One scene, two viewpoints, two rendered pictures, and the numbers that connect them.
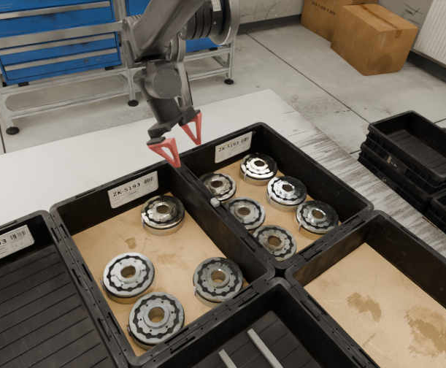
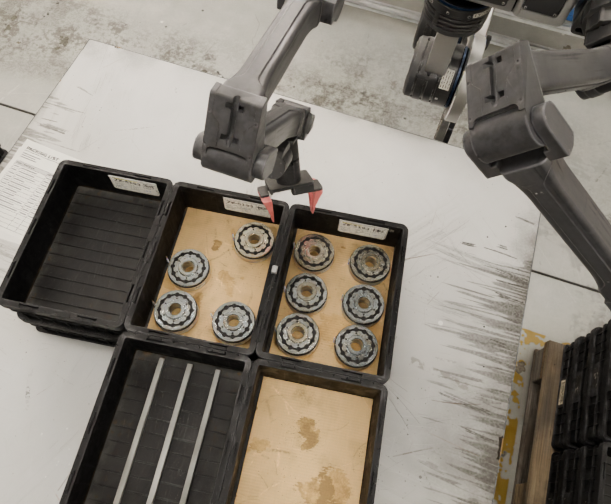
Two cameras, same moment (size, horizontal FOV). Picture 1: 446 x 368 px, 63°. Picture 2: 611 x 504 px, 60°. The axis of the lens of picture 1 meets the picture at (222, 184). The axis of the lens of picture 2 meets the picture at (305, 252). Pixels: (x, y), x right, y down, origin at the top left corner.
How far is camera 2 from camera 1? 73 cm
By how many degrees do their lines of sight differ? 32
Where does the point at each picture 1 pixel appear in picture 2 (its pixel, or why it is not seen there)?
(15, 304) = (122, 229)
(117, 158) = (304, 150)
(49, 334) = (122, 264)
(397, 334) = (302, 469)
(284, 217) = (338, 322)
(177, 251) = (236, 277)
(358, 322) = (288, 435)
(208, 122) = (424, 169)
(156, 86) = not seen: hidden behind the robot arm
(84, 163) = not seen: hidden behind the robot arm
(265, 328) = (230, 378)
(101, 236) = (204, 223)
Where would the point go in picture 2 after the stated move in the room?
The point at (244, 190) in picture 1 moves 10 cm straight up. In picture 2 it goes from (337, 273) to (341, 256)
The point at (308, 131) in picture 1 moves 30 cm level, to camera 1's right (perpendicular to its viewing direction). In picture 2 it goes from (514, 259) to (597, 337)
